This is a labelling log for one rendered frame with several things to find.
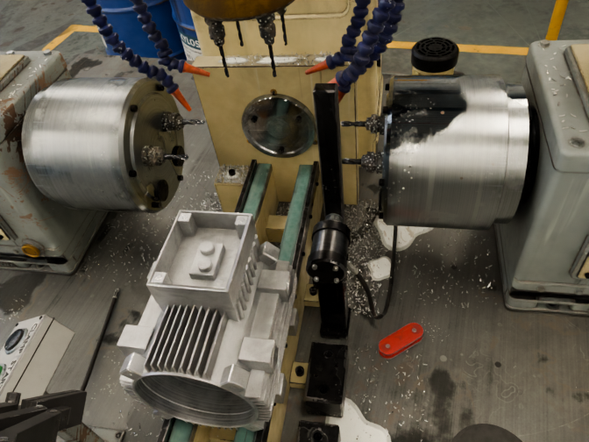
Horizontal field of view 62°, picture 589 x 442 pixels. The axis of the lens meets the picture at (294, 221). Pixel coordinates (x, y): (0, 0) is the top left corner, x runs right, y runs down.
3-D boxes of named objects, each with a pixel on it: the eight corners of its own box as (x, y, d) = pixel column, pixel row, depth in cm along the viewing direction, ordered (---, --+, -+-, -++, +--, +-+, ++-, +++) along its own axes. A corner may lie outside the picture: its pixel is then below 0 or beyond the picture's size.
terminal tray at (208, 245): (191, 244, 69) (176, 209, 64) (263, 248, 67) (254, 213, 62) (162, 317, 62) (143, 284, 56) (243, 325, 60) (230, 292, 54)
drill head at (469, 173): (346, 158, 102) (342, 46, 84) (559, 163, 94) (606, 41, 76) (333, 252, 86) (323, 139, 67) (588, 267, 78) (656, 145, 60)
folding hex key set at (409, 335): (385, 362, 83) (386, 358, 82) (374, 348, 85) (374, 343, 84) (426, 338, 85) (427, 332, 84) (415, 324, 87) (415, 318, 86)
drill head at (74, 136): (65, 151, 115) (7, 53, 97) (211, 154, 108) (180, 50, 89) (6, 231, 99) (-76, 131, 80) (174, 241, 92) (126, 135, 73)
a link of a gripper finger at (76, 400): (29, 400, 40) (37, 402, 40) (80, 389, 47) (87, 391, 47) (21, 439, 39) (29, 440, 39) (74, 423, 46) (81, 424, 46)
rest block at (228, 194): (230, 200, 114) (219, 160, 105) (259, 201, 113) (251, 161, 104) (224, 218, 110) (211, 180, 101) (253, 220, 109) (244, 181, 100)
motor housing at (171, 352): (192, 301, 81) (156, 224, 68) (304, 310, 78) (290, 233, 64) (148, 421, 68) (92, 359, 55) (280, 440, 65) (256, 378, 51)
